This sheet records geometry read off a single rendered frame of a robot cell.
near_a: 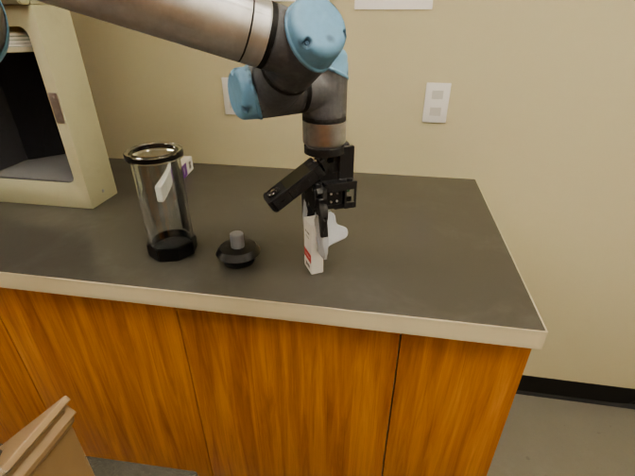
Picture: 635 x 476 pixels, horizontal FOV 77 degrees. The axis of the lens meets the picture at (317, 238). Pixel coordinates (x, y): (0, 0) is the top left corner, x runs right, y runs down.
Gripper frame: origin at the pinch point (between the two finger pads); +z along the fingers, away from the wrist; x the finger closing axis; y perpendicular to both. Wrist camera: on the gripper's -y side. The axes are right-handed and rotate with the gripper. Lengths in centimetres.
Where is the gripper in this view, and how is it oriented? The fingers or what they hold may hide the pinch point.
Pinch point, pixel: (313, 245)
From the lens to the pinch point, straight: 79.9
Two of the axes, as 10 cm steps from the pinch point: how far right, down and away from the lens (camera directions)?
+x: -3.5, -4.6, 8.2
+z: 0.0, 8.7, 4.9
